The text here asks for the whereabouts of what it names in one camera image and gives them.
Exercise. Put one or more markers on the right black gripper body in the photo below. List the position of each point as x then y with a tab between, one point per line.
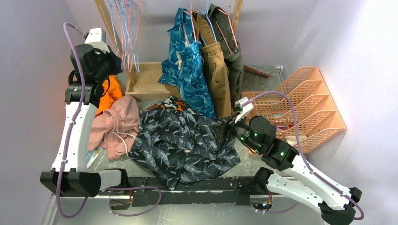
241	130

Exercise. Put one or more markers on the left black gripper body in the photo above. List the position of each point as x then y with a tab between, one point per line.
108	65

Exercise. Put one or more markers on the dark leaf print shorts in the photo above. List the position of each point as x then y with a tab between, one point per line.
181	147

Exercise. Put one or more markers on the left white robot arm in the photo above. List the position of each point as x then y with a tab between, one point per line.
93	63

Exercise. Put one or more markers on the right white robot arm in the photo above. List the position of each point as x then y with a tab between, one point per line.
289	174

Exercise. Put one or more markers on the brown hanging shorts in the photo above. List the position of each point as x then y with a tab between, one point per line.
214	68

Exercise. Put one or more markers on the orange camouflage shorts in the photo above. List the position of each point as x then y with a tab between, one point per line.
174	104

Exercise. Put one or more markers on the blue leaf print shorts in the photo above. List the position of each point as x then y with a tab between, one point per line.
183	68

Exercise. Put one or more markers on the dark green hanging shorts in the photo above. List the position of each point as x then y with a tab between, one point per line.
230	48

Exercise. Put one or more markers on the orange garment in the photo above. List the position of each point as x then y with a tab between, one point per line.
112	93

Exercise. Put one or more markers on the wooden clothes rack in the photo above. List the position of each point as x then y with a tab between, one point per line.
141	85

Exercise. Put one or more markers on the peach plastic file organizer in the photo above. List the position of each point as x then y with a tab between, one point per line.
310	100

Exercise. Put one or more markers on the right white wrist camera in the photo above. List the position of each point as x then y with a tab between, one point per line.
244	108

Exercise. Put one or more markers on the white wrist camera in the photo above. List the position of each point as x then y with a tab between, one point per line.
244	108
97	38

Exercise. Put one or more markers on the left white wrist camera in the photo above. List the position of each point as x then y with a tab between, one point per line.
97	38

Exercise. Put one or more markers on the empty wire hangers bunch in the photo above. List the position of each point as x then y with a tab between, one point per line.
129	15

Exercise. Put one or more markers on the pink drawstring shorts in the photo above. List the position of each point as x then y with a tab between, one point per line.
115	130

